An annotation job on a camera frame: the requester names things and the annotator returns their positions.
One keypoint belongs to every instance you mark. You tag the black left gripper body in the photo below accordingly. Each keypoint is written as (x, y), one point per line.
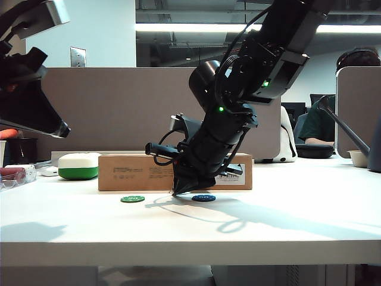
(21, 71)

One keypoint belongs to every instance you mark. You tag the black cup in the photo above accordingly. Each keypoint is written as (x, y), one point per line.
(23, 150)

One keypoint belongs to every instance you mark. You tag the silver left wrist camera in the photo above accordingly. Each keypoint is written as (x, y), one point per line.
(50, 15)

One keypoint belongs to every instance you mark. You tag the white and black figure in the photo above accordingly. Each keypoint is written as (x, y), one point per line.
(287, 143)

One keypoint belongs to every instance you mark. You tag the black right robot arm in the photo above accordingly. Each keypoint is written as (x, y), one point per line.
(282, 26)

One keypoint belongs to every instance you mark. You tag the small white bowl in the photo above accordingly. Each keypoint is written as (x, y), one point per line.
(358, 159)

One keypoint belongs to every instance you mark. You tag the narrow grey desk divider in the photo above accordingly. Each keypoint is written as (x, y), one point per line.
(357, 104)

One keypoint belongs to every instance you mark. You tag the grey watering can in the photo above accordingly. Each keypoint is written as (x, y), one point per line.
(348, 131)

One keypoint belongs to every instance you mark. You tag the blue poker chip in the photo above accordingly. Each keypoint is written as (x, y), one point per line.
(204, 198)

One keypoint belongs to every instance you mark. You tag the metal wall switch plate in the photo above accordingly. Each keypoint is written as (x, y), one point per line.
(78, 57)

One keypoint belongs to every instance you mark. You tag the red chip stack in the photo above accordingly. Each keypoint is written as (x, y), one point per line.
(12, 172)

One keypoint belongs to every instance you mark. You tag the green poker chip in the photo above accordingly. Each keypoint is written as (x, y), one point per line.
(132, 199)

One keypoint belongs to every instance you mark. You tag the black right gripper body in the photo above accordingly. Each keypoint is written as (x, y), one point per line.
(217, 140)

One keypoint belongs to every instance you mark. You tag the long ceiling light strip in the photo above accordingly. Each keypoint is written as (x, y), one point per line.
(178, 27)

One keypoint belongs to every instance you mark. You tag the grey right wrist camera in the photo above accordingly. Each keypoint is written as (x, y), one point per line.
(190, 126)

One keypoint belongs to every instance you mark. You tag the person in green shirt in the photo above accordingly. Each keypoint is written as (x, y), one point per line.
(318, 125)

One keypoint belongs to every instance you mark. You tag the brown cardboard box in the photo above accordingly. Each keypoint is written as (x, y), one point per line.
(128, 178)

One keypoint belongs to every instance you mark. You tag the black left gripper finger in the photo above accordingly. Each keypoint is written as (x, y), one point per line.
(32, 110)

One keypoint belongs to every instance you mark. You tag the black round cushion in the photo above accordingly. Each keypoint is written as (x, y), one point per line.
(315, 151)

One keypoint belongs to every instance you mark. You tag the black monitor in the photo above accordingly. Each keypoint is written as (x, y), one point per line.
(294, 111)

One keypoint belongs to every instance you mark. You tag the wide grey desk divider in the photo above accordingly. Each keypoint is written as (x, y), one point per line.
(119, 104)

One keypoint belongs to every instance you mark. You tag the clear plastic chip tray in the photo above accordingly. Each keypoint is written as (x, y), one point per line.
(12, 183)

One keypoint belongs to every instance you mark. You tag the white cup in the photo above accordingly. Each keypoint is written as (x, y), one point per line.
(2, 153)

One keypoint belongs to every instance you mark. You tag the white earbud case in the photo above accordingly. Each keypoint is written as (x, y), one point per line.
(49, 171)

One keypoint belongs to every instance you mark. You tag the white and green case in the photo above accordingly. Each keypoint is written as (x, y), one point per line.
(77, 167)

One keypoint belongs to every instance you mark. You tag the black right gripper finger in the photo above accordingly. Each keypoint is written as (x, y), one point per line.
(205, 183)
(184, 181)

